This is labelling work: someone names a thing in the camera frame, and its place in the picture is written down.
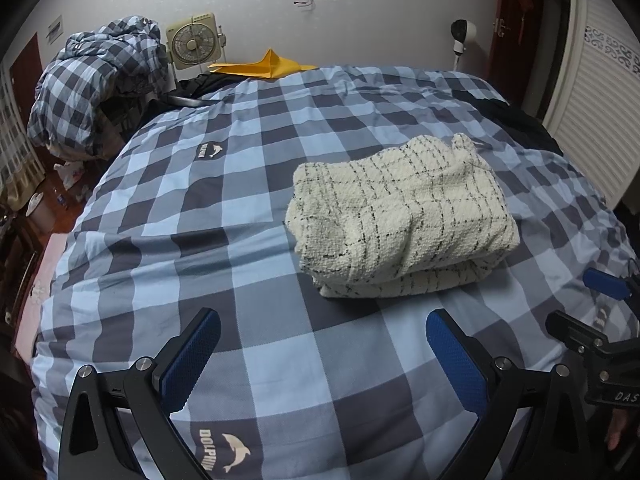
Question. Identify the white slatted cabinet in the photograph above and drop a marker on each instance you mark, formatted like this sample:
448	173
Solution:
12	150

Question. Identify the cream checked knit sweater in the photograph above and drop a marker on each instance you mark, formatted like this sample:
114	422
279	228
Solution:
400	210

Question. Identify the pink mat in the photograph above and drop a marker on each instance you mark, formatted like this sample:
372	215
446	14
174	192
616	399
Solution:
37	285

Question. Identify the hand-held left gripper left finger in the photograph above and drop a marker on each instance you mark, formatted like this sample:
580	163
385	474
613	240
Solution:
187	360

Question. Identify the red hanging ornament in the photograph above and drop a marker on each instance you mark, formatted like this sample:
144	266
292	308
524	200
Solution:
522	10

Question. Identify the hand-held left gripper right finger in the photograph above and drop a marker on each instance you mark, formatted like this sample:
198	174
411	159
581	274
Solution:
457	360

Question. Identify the crumpled blue checked quilt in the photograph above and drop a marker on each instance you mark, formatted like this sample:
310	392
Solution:
90	80

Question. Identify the white louvred wardrobe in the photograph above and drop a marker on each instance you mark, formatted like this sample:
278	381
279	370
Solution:
600	85

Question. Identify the beige box fan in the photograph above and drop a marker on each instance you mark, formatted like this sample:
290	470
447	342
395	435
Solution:
192	42

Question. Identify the white plastic bag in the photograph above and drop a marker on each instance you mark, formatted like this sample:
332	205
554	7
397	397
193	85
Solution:
70	172

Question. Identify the person's right hand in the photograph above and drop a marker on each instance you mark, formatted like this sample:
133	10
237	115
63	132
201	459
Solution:
615	432

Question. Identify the yellow cloth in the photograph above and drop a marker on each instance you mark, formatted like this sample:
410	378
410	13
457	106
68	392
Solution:
272	65

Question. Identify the blue checked bed cover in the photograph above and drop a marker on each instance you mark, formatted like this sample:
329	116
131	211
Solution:
250	310

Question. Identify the white waste bin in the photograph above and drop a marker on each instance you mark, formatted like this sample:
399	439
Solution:
40	210

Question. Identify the white wall panel box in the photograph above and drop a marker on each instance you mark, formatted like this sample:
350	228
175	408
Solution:
54	28

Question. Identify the black cloth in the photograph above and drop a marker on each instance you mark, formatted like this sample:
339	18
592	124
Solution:
525	122

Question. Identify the black bag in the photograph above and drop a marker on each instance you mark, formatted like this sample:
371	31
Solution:
200	87

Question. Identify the brown wooden door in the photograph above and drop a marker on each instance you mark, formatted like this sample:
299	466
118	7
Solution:
27	65

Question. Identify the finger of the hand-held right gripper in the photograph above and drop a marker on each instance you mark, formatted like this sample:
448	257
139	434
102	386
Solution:
607	282
575	330

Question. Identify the dark red door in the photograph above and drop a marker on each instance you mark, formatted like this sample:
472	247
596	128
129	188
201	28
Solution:
545	60

